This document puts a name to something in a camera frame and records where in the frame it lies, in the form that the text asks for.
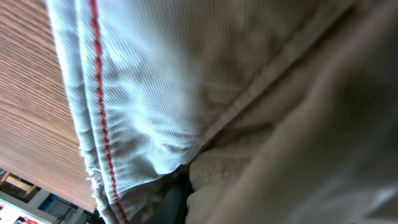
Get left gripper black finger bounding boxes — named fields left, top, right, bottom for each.
left=149, top=174, right=193, bottom=224

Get beige shorts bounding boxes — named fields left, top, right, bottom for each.
left=47, top=0, right=397, bottom=223

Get cluttered background shelf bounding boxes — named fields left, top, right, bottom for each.
left=1, top=169, right=104, bottom=224

